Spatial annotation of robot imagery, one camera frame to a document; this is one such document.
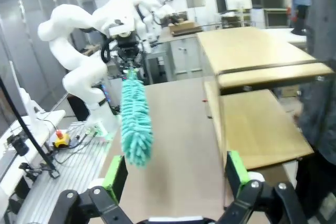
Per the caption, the white side desk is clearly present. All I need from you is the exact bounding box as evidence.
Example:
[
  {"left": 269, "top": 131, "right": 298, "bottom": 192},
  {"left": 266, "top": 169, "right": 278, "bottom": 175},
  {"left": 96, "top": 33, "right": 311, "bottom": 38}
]
[{"left": 0, "top": 110, "right": 66, "bottom": 180}]

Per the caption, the grey metal cabinet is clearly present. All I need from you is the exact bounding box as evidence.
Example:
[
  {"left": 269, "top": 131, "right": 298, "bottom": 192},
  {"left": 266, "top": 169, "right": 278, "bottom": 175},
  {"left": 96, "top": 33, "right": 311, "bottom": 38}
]
[{"left": 145, "top": 36, "right": 207, "bottom": 84}]

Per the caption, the grey locker row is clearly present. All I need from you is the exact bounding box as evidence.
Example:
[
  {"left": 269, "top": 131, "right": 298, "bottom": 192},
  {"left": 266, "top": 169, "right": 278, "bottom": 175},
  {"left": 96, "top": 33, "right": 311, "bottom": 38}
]
[{"left": 0, "top": 0, "right": 100, "bottom": 120}]

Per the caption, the yellow emergency stop box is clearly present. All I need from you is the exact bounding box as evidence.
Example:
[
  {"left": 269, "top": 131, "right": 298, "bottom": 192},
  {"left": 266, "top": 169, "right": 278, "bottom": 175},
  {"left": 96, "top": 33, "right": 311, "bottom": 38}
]
[{"left": 52, "top": 129, "right": 71, "bottom": 148}]

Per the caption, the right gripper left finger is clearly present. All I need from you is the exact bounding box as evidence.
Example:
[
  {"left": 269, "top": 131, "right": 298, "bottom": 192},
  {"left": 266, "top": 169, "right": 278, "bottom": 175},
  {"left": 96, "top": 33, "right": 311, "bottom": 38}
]
[{"left": 56, "top": 155, "right": 132, "bottom": 224}]

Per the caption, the white monitor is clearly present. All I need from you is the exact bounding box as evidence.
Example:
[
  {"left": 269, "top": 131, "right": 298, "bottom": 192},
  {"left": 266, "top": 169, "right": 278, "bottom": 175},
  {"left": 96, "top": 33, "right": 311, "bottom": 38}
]
[{"left": 224, "top": 0, "right": 253, "bottom": 12}]

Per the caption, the white stand post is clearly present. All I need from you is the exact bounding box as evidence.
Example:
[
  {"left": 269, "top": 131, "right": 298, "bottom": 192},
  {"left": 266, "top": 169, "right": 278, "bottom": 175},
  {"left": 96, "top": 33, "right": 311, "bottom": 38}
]
[{"left": 9, "top": 61, "right": 50, "bottom": 133}]

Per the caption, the person's left hand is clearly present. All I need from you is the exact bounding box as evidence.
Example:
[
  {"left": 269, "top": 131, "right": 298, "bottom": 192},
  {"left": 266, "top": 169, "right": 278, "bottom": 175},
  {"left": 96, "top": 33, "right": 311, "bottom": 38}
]
[{"left": 292, "top": 100, "right": 305, "bottom": 120}]

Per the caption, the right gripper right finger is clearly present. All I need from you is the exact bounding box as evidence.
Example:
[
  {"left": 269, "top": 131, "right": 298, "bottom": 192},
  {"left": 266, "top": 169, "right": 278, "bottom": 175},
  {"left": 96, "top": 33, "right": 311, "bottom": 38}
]
[{"left": 223, "top": 151, "right": 308, "bottom": 224}]

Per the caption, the wooden shelf black metal frame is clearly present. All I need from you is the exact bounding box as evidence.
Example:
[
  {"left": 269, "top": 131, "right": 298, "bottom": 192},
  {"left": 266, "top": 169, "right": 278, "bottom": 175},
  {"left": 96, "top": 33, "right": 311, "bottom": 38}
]
[{"left": 196, "top": 26, "right": 335, "bottom": 210}]

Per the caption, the teal microfiber duster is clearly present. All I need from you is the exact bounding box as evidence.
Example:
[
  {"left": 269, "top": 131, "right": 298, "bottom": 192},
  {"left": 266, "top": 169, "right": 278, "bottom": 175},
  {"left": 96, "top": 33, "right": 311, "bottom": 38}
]
[{"left": 120, "top": 67, "right": 154, "bottom": 167}]

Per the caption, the ribbed aluminium base plate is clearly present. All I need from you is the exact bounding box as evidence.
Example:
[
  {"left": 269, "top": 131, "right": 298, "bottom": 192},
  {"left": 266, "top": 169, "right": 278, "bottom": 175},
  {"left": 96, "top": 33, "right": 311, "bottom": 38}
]
[{"left": 7, "top": 121, "right": 113, "bottom": 224}]

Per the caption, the person's torso grey jacket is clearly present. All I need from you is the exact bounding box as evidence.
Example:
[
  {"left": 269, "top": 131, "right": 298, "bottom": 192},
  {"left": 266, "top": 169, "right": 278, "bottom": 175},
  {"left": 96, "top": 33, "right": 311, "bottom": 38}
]
[{"left": 295, "top": 0, "right": 336, "bottom": 224}]

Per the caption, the black camera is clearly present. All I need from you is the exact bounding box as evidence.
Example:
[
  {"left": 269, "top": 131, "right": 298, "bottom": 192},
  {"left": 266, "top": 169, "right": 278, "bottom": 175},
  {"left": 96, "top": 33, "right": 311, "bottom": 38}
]
[{"left": 6, "top": 134, "right": 29, "bottom": 156}]

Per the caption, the black camera stand pole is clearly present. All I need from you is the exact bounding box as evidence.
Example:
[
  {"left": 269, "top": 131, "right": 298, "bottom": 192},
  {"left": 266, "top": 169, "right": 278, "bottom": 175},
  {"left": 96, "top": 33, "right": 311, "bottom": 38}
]
[{"left": 0, "top": 77, "right": 60, "bottom": 179}]

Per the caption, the flat cardboard box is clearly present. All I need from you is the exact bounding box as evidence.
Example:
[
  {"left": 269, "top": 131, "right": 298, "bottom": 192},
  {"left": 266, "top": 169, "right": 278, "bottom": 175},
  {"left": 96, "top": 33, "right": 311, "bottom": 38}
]
[{"left": 167, "top": 20, "right": 203, "bottom": 36}]

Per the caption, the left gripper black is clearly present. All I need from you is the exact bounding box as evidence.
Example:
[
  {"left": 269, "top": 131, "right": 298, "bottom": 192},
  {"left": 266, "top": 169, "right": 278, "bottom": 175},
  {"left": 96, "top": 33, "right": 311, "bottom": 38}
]
[{"left": 115, "top": 33, "right": 144, "bottom": 78}]

